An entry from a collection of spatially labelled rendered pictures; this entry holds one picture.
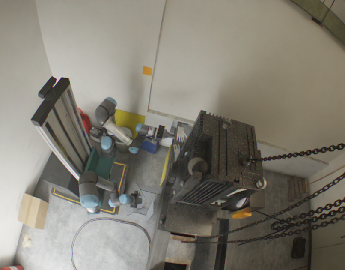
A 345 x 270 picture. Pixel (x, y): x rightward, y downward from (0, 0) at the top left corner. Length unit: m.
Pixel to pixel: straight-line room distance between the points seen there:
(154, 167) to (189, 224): 1.31
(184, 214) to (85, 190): 0.89
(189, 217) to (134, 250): 1.10
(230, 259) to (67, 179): 1.87
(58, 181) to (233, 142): 1.58
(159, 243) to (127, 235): 0.75
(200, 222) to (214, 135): 0.86
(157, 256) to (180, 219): 0.48
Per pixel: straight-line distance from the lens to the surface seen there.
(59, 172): 1.81
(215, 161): 0.96
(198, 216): 1.59
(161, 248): 1.75
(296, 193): 3.84
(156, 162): 2.63
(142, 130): 1.36
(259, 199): 1.20
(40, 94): 0.91
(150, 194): 2.44
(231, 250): 2.01
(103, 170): 1.78
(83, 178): 1.10
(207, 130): 1.05
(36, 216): 2.53
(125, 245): 2.40
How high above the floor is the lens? 2.39
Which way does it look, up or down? 54 degrees down
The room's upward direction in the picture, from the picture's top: 20 degrees clockwise
